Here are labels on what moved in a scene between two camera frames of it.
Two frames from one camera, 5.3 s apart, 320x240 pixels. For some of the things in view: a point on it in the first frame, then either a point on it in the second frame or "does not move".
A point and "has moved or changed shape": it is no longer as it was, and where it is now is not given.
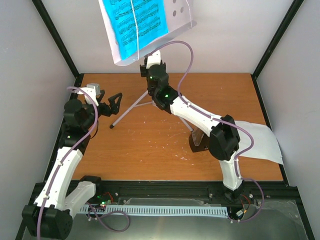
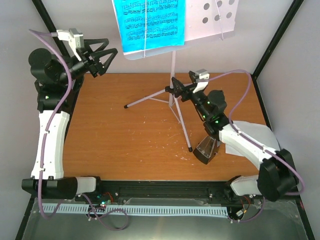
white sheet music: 266,146 does not move
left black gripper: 114,108 -> 96,68
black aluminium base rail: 256,193 does not move
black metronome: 204,145 -> 206,150
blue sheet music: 136,23 has moved or changed shape
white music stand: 178,13 -> 204,20
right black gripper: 141,68 -> 181,89
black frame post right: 280,32 does not move
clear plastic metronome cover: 197,135 -> 206,146
